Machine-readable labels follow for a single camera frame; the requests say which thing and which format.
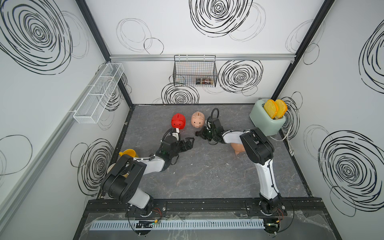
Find white slotted cable duct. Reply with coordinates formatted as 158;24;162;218
90;219;265;231

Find yellow mug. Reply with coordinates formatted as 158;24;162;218
119;149;139;158

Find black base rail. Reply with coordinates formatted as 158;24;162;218
83;198;326;218

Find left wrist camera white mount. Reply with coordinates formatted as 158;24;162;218
172;128;180;141

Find mint green toaster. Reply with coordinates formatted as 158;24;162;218
250;99;286;136

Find light pink piggy bank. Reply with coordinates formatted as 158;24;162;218
191;112;205;128

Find small items in basket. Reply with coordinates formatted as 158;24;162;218
196;78;215;85

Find white toaster power cable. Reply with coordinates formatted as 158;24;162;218
269;119;295;157

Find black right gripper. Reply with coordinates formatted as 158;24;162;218
195;126;216;142

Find orange-tan piggy bank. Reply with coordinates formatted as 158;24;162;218
231;143;246;155

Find black corrugated left cable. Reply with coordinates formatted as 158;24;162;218
161;128;175;142

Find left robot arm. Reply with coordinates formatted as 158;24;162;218
101;136;195;216

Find yellow toast slice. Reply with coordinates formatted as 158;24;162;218
264;100;279;119
275;100;288;119

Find white wire wall shelf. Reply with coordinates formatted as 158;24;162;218
74;63;124;124

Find black wire wall basket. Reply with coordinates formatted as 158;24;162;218
173;55;218;88

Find yellow toast slice left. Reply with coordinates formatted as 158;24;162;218
264;100;279;119

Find yellow toast slice right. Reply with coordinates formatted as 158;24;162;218
275;100;288;119

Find red piggy bank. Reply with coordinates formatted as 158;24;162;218
171;113;186;130

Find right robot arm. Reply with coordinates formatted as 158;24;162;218
195;118;281;216

